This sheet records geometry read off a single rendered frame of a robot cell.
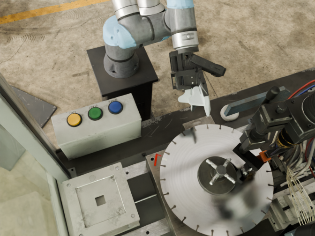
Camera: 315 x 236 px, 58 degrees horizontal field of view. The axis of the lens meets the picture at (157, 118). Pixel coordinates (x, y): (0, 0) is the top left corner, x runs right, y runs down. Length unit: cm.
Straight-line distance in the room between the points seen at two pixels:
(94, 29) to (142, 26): 157
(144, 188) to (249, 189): 36
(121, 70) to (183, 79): 43
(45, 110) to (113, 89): 95
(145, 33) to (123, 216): 54
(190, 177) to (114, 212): 24
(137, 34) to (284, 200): 69
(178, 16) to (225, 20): 179
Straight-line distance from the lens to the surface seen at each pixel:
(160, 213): 101
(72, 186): 89
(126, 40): 89
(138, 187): 102
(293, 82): 138
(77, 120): 96
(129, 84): 120
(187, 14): 85
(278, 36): 266
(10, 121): 61
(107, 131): 95
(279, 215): 104
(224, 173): 81
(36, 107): 210
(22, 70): 233
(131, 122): 95
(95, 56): 130
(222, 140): 90
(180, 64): 84
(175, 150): 86
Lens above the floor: 175
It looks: 63 degrees down
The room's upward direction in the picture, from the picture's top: 7 degrees clockwise
